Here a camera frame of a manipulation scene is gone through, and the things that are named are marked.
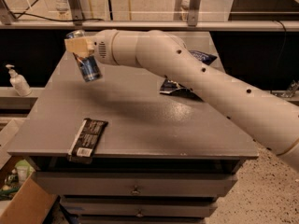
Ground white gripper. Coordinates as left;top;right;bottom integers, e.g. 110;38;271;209
64;30;118;65

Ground silver blue redbull can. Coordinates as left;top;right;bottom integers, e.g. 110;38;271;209
66;30;102;82

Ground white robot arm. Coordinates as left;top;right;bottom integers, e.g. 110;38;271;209
64;30;299;171

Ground white pump soap bottle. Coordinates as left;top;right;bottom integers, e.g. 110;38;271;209
6;64;31;97

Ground blue Kettle chips bag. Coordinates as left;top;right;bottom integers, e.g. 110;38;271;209
160;50;217;100

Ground black snack bar wrapper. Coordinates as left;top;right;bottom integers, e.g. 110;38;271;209
67;118;108;164

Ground green white bottle in box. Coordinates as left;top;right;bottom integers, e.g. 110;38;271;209
15;160;34;185

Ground brown cardboard box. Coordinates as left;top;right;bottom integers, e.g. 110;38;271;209
0;119;57;224

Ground black cable on rail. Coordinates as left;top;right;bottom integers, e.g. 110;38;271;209
8;12;106;23

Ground metal railing frame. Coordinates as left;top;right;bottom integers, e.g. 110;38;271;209
0;0;299;32

